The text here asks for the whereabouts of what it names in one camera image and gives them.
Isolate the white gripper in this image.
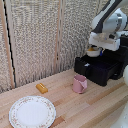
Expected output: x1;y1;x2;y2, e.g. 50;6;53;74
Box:
87;31;122;55

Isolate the small white bowl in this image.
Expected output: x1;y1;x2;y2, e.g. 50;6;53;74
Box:
86;46;103;59

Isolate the black air fryer drawer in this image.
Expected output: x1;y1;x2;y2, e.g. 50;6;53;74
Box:
73;54;118;87

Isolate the white rounded robot base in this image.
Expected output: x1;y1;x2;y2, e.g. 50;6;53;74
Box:
112;109;128;128

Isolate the yellow food piece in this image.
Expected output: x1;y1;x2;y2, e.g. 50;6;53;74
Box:
87;47;100;53

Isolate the pink mug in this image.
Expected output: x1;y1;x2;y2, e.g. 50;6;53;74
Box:
72;74;89;94

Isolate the yellow butter block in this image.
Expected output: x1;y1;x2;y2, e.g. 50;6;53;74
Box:
35;83;49;95

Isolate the white floral rim plate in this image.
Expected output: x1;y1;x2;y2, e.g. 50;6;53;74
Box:
8;95;57;128

